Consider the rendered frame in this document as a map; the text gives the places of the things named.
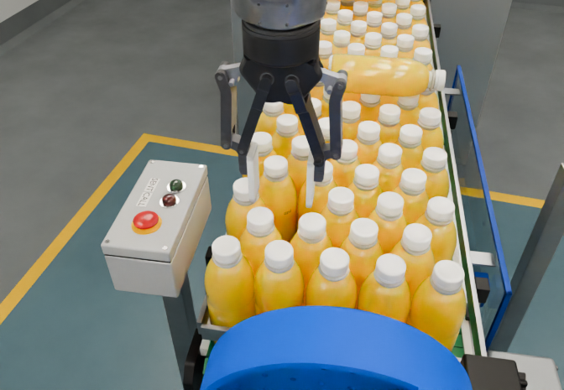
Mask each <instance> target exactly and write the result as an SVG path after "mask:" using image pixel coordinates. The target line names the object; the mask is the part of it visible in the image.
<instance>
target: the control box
mask: <svg viewBox="0 0 564 390"><path fill-rule="evenodd" d="M152 179H154V180H152ZM156 179H158V180H156ZM173 179H180V180H181V181H182V182H183V185H184V186H183V188H182V189H181V190H171V189H170V187H169V184H170V181H171V180H173ZM151 181H152V182H151ZM153 181H157V182H156V184H155V182H153ZM150 182H151V183H150ZM151 184H155V185H152V186H151ZM148 186H149V187H148ZM152 187H153V188H152ZM147 189H149V190H147ZM151 190H152V191H151ZM145 193H146V194H145ZM148 193H149V194H148ZM144 194H145V195H144ZM166 194H173V195H175V197H176V202H175V203H174V204H173V205H163V203H162V197H163V196H164V195H166ZM143 196H144V197H146V198H148V199H146V198H145V200H144V201H141V200H143ZM140 201H141V202H140ZM139 202H140V203H139ZM138 204H139V205H138ZM142 204H144V205H142ZM211 209H212V204H211V197H210V190H209V183H208V177H207V166H206V165H204V164H187V163H178V162H170V161H160V160H152V159H151V160H150V161H148V163H147V165H146V167H145V168H144V171H143V173H142V174H141V175H140V177H139V179H138V181H137V183H136V185H135V186H134V187H133V190H132V191H131V193H130V195H129V197H128V198H127V200H126V202H125V203H124V205H123V208H122V209H121V210H120V212H119V214H118V215H117V218H116V220H115V221H114V222H113V224H112V226H111V228H110V230H109V232H108V233H107V235H106V237H105V238H104V240H103V242H102V244H101V247H102V251H103V253H104V255H105V258H106V261H107V266H108V269H109V272H110V274H111V277H112V282H113V285H114V288H115V289H116V290H122V291H128V292H135V293H142V294H154V295H161V296H168V297H175V298H177V297H178V296H179V294H180V290H181V288H182V285H183V283H184V281H185V276H186V274H187V272H188V270H189V267H190V265H191V261H192V258H193V257H194V254H195V251H196V248H197V246H198V243H199V241H200V239H201V234H202V233H203V230H204V227H205V225H206V221H207V219H208V216H209V215H210V212H211ZM142 211H153V212H155V213H156V214H157V215H158V217H159V221H158V223H157V224H156V225H155V226H153V227H151V228H149V229H138V228H137V227H135V226H134V224H133V218H134V217H135V216H136V215H137V214H138V213H139V212H142Z"/></svg>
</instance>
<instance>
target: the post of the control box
mask: <svg viewBox="0 0 564 390"><path fill-rule="evenodd" d="M162 298H163V302H164V308H165V313H166V316H167V320H168V324H169V328H170V334H171V338H172V341H173V346H174V349H175V356H176V360H177V363H178V368H179V371H180V378H181V381H182V385H183V377H184V367H185V359H186V357H187V354H188V351H189V349H190V346H191V341H192V338H193V335H194V333H195V330H196V328H197V324H196V316H195V311H194V305H193V301H192V296H191V286H190V282H189V277H188V272H187V274H186V276H185V281H184V283H183V285H182V288H181V290H180V294H179V296H178V297H177V298H175V297H168V296H162Z"/></svg>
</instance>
